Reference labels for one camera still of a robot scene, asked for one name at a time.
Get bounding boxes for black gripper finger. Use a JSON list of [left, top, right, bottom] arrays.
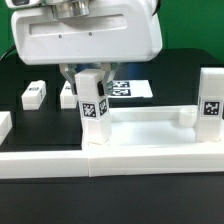
[[59, 64, 77, 95], [98, 63, 118, 96]]

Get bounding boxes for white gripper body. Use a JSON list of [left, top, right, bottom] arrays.
[[10, 0, 162, 65]]

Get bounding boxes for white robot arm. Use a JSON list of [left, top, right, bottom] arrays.
[[5, 0, 162, 88]]

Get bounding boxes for fiducial marker sheet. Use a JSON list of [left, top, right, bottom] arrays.
[[110, 80, 153, 98]]

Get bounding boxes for white L-shaped guide fence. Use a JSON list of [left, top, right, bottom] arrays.
[[0, 148, 224, 179]]

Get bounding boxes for white block at left edge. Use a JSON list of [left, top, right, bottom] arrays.
[[0, 111, 12, 145]]

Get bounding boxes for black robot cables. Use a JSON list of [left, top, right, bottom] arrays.
[[0, 44, 18, 62]]

